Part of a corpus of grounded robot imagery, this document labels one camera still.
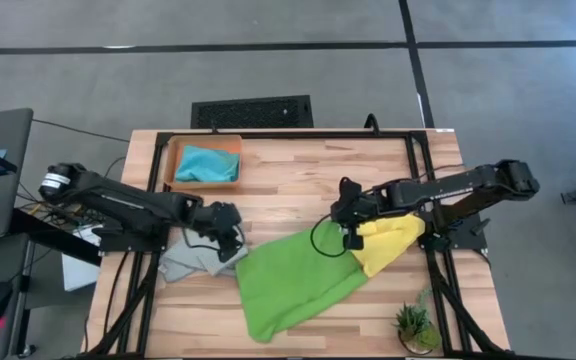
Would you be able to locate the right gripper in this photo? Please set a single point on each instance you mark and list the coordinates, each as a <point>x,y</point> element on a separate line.
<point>350,205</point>

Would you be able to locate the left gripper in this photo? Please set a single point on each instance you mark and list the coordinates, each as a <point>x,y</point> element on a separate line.
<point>215,217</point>

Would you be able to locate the yellow microfiber towel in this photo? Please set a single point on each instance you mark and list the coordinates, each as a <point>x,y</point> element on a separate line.
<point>388,240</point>

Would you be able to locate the blue microfiber towel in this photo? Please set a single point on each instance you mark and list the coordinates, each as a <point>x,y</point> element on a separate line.
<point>205,165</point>

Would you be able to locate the grey microfiber towel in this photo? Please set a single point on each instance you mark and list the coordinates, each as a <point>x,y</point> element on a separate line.
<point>183,260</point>

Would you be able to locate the green microfiber towel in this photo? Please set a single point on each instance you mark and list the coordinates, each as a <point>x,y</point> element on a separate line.
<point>293,280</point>

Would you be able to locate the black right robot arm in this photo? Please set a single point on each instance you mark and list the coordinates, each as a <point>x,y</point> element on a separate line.
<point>443,187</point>

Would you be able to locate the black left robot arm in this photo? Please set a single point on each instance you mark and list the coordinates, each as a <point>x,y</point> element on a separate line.
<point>118,200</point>

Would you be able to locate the orange plastic tray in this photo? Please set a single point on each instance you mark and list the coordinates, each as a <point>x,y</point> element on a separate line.
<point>208,140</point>

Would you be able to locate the black perforated computer tower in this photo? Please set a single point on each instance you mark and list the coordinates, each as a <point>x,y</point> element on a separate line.
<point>253,112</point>

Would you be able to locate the small potted succulent plant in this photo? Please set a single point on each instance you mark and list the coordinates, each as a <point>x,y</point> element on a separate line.
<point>415,325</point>

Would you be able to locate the white box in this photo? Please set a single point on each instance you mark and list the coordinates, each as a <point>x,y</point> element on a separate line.
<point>80,272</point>

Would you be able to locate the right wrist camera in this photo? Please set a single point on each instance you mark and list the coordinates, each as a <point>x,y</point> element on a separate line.
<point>354,240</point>

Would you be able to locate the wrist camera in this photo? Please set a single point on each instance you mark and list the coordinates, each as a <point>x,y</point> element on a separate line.
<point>231,251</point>
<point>354,240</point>

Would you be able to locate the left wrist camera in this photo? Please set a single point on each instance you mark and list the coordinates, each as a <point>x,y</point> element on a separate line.
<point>231,251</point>

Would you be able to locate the black aluminium table frame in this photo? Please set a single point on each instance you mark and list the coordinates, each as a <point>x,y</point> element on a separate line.
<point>318,134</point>

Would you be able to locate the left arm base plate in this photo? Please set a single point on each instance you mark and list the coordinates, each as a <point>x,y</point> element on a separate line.
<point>128,246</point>

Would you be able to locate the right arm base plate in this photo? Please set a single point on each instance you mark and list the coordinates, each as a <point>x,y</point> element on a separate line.
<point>460,240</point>

